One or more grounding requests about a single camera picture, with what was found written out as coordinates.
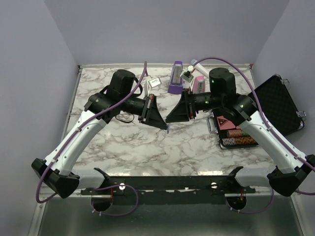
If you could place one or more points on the black poker chip case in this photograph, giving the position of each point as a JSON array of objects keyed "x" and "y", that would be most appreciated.
[{"x": 278, "y": 107}]

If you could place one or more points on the pink metronome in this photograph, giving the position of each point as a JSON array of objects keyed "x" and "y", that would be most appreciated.
[{"x": 198, "y": 85}]

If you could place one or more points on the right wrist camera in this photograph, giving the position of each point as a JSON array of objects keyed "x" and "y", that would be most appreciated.
[{"x": 187, "y": 76}]

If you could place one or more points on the white toy microphone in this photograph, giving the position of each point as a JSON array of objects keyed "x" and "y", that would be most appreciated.
[{"x": 200, "y": 68}]

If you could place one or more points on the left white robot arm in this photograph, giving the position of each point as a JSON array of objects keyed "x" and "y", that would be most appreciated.
[{"x": 56, "y": 169}]

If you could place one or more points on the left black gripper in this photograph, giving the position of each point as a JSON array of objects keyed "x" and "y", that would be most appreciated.
[{"x": 151, "y": 114}]

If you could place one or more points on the purple metronome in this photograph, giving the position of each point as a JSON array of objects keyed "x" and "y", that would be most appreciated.
[{"x": 176, "y": 82}]

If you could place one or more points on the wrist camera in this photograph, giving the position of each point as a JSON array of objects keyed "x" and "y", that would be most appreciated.
[
  {"x": 149, "y": 83},
  {"x": 187, "y": 76}
]

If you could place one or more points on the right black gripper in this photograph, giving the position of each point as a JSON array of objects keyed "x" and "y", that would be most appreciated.
[{"x": 180, "y": 112}]

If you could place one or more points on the blue orange chip roll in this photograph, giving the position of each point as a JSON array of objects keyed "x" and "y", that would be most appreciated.
[{"x": 238, "y": 141}]

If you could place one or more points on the orange poker chip roll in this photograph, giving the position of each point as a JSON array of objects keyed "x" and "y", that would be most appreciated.
[{"x": 234, "y": 133}]

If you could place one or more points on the green poker chip roll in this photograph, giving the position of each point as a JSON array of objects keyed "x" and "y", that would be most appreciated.
[{"x": 245, "y": 134}]

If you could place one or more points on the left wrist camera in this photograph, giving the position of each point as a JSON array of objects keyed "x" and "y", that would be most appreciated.
[{"x": 149, "y": 83}]

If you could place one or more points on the red playing card deck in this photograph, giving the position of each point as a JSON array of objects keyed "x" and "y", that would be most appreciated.
[{"x": 225, "y": 124}]

